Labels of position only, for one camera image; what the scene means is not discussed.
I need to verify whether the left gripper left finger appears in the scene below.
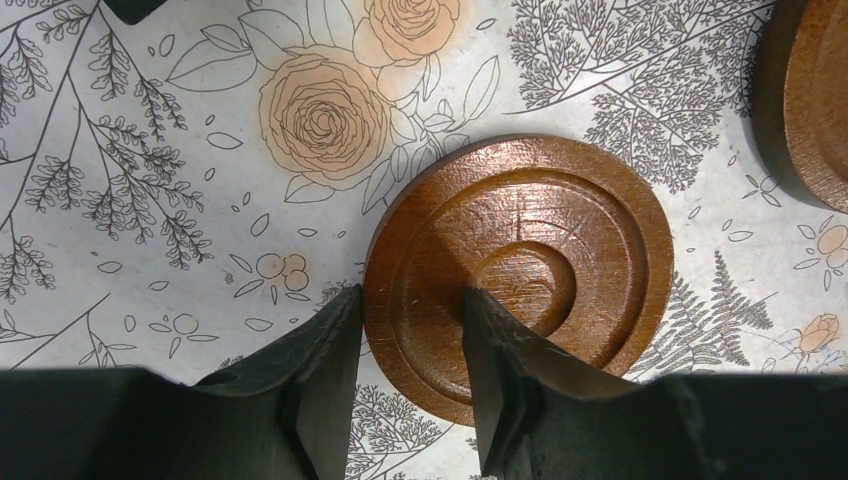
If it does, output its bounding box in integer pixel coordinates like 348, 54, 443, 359
1, 285, 363, 479

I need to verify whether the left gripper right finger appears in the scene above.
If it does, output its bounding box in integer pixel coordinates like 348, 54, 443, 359
462, 288, 847, 479

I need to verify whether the brown wooden ringed coaster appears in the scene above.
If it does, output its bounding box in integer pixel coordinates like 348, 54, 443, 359
751, 0, 847, 213
363, 135, 674, 426

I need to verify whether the black white chessboard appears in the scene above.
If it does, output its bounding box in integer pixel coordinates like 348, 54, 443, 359
104, 0, 167, 25

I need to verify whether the floral tablecloth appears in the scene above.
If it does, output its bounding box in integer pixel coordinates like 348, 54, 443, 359
1, 1, 847, 479

